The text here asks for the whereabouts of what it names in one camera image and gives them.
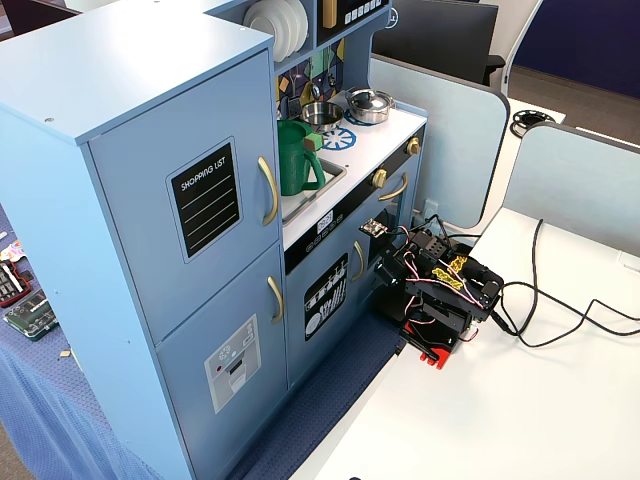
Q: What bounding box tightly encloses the gold handle of dishwasher door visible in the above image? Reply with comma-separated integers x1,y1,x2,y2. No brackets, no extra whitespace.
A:
351,241,366,283

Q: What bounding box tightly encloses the gold oven door handle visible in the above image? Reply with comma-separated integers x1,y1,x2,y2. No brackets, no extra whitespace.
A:
378,172,409,202

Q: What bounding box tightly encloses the open steel toy pot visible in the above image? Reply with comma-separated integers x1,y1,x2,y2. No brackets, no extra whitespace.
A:
299,101,345,134

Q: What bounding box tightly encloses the red arm base clamp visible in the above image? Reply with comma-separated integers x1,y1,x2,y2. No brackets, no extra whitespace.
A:
403,319,454,371

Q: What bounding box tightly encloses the blue wooden toy kitchen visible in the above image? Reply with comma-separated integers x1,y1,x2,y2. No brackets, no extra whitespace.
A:
0,0,430,480

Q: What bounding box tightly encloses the steel toy pot with lid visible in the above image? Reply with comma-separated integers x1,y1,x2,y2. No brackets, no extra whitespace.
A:
344,88,396,125

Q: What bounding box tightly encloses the light blue desk divider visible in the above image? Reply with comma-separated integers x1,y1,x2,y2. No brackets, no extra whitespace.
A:
499,122,640,261
368,52,511,231

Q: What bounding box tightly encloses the steel toy sink basin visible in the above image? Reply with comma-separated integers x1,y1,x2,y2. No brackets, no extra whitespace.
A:
281,157,348,224

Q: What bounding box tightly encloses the blue oven door with window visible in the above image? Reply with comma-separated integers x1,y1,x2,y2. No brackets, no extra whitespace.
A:
368,155,419,271

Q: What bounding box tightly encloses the blue shopping list cabinet door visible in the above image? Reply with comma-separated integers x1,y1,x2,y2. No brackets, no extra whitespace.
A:
87,48,281,346

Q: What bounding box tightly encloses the red black screwdriver kit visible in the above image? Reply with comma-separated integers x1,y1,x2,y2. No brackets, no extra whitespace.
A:
0,259,34,309

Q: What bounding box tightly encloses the black cable coil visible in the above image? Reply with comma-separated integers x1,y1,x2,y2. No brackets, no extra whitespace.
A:
509,109,549,139

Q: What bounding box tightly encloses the white curved panel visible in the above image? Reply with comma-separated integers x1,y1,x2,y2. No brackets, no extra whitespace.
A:
499,0,546,96

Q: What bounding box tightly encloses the navy partition panel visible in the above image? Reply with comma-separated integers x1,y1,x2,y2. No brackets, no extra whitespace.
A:
513,0,640,101

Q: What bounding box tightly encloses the dark brown desk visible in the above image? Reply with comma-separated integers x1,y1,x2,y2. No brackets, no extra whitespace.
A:
0,0,81,44

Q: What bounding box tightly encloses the black toy microwave door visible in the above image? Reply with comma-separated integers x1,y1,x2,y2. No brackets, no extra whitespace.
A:
317,0,391,46

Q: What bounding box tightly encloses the white toy plate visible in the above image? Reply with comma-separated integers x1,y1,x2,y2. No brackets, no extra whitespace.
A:
259,0,297,59
287,0,310,54
243,0,276,40

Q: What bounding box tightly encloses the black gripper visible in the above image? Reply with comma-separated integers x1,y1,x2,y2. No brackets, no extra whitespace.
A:
373,238,417,325

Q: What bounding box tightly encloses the colourful small toy item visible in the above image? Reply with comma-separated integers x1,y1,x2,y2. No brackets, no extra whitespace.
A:
0,239,26,264

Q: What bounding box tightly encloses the gold handle of shopping door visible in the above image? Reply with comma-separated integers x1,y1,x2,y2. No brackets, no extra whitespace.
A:
257,156,279,227

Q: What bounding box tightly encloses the gold handle of dispenser door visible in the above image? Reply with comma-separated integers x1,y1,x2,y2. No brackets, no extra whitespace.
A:
267,276,285,324

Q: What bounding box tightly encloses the green plastic pitcher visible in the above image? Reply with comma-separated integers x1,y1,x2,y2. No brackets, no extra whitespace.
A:
277,118,327,197

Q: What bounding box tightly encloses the clear case with green parts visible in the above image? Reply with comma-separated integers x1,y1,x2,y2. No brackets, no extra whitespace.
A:
3,292,59,343

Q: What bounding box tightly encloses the blue ice dispenser cabinet door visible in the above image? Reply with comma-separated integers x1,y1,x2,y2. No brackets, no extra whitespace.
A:
154,243,290,475

